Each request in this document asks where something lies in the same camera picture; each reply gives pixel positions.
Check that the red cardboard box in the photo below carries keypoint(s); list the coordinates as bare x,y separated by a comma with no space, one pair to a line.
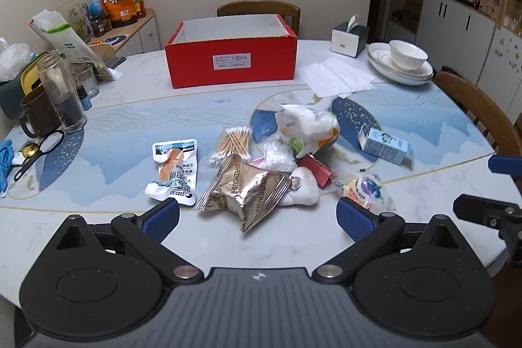
191,62

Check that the blueberry print candy packet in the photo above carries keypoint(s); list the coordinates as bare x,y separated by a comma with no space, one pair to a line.
365,189

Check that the brown mug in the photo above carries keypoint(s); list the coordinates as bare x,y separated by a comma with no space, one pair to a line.
36,111

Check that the white bowl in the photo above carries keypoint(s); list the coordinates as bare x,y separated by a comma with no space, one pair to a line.
408,52

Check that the white orange snack packet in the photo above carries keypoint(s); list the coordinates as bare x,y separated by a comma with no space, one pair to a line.
175,168

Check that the red folded pouch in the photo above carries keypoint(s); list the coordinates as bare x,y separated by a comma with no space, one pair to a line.
320,172

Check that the grey drawer cabinet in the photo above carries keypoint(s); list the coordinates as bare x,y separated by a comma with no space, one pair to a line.
142,38

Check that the green white tissue box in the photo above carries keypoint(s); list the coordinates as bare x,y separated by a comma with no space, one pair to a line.
346,42

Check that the white sunflower seed bag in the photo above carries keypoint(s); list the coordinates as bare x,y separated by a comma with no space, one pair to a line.
61,38

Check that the small blue bottle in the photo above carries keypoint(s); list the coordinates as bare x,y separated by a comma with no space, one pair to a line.
82,99

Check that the floral print packet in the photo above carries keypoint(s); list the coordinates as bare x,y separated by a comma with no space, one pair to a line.
77,20

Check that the crumpled clear plastic bag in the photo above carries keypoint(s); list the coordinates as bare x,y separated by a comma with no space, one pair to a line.
14,60

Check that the marble pattern desktop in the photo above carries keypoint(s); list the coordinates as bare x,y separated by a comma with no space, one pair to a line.
163,115

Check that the cotton swab pack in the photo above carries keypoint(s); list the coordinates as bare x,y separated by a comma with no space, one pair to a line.
234,142

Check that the white tall cupboard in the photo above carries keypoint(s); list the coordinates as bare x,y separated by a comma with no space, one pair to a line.
456,26

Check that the gold spoon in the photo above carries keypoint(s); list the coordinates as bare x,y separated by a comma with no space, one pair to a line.
29,149

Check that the gold foil snack packet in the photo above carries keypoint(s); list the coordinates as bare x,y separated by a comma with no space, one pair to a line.
240,193

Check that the white plastic bag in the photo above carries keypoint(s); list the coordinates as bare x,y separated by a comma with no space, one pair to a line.
306,123

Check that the small blue globe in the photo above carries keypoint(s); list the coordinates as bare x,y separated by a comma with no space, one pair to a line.
96,6

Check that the light wooden rack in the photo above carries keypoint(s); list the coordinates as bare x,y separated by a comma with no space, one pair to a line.
104,52

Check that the blue glove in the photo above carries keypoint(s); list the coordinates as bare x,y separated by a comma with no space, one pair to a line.
6,164

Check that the small glass cup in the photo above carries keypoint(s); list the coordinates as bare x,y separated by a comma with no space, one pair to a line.
89,81

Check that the dark glass jar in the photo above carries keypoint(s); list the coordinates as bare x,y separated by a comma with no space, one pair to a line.
100,26

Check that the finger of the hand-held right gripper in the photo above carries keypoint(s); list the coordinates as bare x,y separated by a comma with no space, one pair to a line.
505,163
477,206

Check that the red-lid sauce jar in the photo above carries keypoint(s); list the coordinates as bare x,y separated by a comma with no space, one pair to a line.
139,7

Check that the brown wooden slat chair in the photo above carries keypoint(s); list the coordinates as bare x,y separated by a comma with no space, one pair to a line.
261,6

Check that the white paper napkins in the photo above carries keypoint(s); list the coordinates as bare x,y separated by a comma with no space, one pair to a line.
334,77

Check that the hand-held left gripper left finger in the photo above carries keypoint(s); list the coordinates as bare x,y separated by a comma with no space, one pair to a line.
161,219

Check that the teal bin with yellow lid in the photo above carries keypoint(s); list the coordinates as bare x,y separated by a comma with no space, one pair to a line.
10,99

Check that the small blue white carton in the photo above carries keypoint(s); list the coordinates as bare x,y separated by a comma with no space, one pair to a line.
385,146

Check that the clear bag of cotton pads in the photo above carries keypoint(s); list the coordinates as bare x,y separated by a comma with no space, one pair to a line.
277,158

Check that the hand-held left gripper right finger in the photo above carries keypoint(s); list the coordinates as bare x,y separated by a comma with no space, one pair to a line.
354,220

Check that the clear glass tumbler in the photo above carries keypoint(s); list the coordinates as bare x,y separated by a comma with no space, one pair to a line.
61,87

